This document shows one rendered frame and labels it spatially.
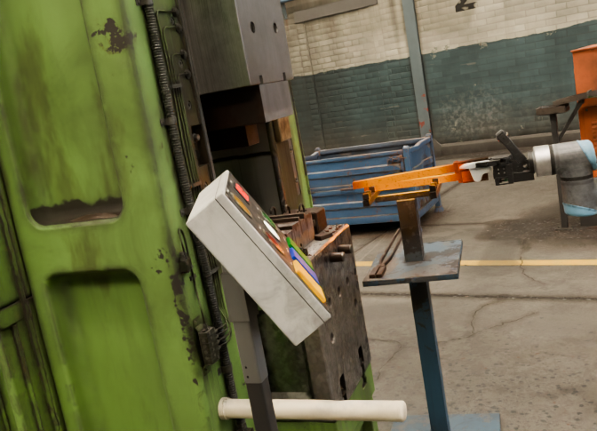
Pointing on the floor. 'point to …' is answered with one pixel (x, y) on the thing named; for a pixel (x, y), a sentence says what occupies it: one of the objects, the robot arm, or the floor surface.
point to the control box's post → (255, 374)
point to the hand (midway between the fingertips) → (463, 164)
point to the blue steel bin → (369, 168)
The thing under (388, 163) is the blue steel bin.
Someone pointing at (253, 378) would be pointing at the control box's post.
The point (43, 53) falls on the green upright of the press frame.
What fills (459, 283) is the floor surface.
